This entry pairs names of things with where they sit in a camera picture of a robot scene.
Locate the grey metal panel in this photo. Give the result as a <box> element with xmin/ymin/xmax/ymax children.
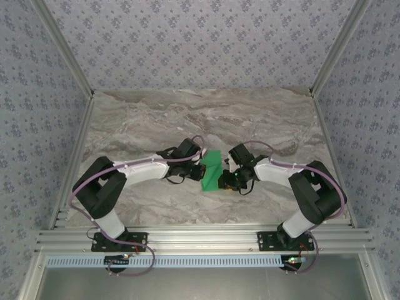
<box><xmin>18</xmin><ymin>252</ymin><xmax>390</xmax><ymax>300</ymax></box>

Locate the thin black left gripper cable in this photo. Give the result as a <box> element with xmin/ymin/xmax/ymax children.
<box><xmin>164</xmin><ymin>174</ymin><xmax>189</xmax><ymax>186</ymax></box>

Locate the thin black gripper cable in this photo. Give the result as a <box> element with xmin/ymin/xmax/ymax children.
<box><xmin>164</xmin><ymin>174</ymin><xmax>189</xmax><ymax>186</ymax></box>
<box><xmin>236</xmin><ymin>179</ymin><xmax>255</xmax><ymax>197</ymax></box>

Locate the thin black right gripper cable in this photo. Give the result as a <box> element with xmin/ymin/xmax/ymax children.
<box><xmin>236</xmin><ymin>179</ymin><xmax>255</xmax><ymax>197</ymax></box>

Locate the aluminium cross rail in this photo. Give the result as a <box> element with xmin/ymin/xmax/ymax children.
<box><xmin>34</xmin><ymin>227</ymin><xmax>376</xmax><ymax>254</ymax></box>

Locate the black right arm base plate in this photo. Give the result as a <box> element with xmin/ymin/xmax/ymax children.
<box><xmin>256</xmin><ymin>231</ymin><xmax>315</xmax><ymax>253</ymax></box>

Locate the slotted pale cable duct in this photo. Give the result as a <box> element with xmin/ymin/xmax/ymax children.
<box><xmin>46</xmin><ymin>255</ymin><xmax>316</xmax><ymax>269</ymax></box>

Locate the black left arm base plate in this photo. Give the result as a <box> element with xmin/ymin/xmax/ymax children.
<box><xmin>91</xmin><ymin>231</ymin><xmax>149</xmax><ymax>253</ymax></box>

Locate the aluminium right side rail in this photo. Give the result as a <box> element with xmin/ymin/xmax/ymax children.
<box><xmin>309</xmin><ymin>90</ymin><xmax>358</xmax><ymax>229</ymax></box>

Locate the red right base wire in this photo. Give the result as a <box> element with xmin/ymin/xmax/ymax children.
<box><xmin>298</xmin><ymin>241</ymin><xmax>314</xmax><ymax>256</ymax></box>

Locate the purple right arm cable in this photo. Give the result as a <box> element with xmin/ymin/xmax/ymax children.
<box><xmin>242</xmin><ymin>139</ymin><xmax>348</xmax><ymax>275</ymax></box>

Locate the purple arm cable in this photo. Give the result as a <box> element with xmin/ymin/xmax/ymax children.
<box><xmin>69</xmin><ymin>135</ymin><xmax>209</xmax><ymax>279</ymax></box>
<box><xmin>242</xmin><ymin>139</ymin><xmax>348</xmax><ymax>275</ymax></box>

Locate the aluminium left side rail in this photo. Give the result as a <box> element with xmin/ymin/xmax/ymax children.
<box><xmin>49</xmin><ymin>93</ymin><xmax>96</xmax><ymax>231</ymax></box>

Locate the thin black base wire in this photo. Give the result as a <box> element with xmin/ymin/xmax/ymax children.
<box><xmin>86</xmin><ymin>227</ymin><xmax>103</xmax><ymax>243</ymax></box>

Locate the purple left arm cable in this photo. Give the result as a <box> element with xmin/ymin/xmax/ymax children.
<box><xmin>69</xmin><ymin>135</ymin><xmax>209</xmax><ymax>279</ymax></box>

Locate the aluminium right frame post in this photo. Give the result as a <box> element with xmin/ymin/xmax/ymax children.
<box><xmin>308</xmin><ymin>0</ymin><xmax>374</xmax><ymax>96</ymax></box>

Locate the aluminium frame post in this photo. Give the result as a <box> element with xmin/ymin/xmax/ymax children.
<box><xmin>32</xmin><ymin>0</ymin><xmax>96</xmax><ymax>98</ymax></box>
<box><xmin>308</xmin><ymin>0</ymin><xmax>374</xmax><ymax>96</ymax></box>

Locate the aluminium left frame post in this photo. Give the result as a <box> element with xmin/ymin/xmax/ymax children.
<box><xmin>32</xmin><ymin>0</ymin><xmax>96</xmax><ymax>98</ymax></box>

